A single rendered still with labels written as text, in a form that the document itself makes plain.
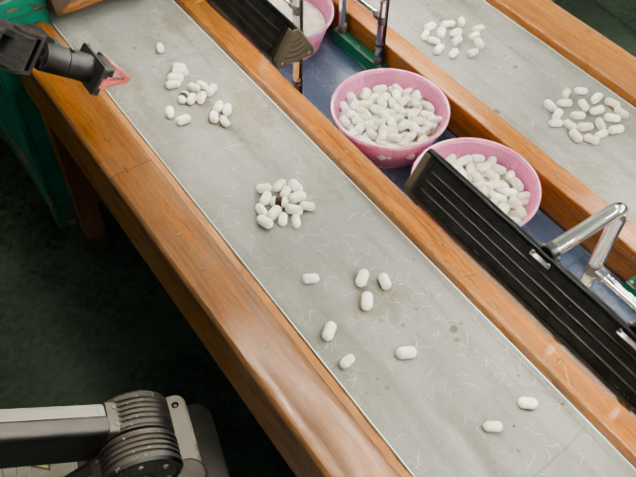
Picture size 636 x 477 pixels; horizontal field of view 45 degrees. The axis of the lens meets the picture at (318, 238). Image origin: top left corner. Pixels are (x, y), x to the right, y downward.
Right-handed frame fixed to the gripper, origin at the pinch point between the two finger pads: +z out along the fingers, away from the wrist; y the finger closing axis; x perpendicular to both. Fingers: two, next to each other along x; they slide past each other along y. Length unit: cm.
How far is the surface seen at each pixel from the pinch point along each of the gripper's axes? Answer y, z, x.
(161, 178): -20.5, 3.5, 10.2
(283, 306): -59, 9, 9
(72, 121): 5.2, -3.0, 15.2
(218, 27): 17.1, 30.3, -12.2
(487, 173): -55, 51, -25
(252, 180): -29.1, 17.7, 1.9
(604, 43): -39, 89, -60
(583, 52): -39, 84, -55
